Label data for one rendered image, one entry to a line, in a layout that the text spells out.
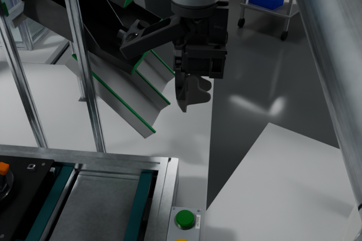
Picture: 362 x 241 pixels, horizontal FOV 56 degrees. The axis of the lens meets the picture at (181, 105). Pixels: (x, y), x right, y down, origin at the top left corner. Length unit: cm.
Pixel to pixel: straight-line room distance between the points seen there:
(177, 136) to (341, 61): 91
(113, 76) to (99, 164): 24
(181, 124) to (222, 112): 146
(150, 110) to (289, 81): 220
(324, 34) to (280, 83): 277
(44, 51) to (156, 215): 110
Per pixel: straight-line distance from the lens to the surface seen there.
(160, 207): 82
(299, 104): 281
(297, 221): 95
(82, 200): 90
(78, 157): 95
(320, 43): 25
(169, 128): 114
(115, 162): 91
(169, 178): 86
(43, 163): 94
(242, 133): 244
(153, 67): 111
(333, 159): 114
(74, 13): 76
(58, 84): 143
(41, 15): 85
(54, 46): 172
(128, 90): 96
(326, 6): 26
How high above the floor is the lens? 161
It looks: 38 degrees down
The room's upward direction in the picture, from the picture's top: straight up
